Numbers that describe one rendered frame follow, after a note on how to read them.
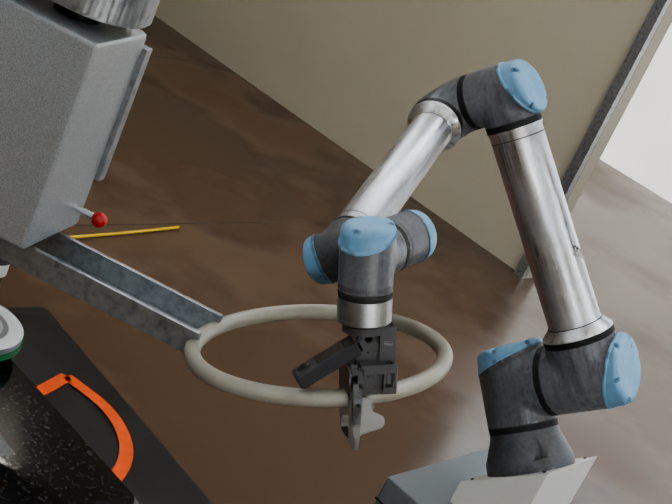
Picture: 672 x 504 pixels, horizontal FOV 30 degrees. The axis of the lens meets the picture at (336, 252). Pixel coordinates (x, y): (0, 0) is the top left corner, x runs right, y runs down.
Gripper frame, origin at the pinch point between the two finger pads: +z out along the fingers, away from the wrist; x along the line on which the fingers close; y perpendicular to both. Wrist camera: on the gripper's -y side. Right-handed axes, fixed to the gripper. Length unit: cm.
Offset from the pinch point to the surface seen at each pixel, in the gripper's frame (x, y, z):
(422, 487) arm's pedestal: 48, 30, 35
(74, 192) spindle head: 51, -42, -31
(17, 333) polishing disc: 59, -54, 0
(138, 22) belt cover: 38, -31, -64
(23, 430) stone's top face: 36, -53, 11
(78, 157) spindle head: 45, -41, -39
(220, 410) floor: 217, 11, 86
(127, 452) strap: 174, -24, 80
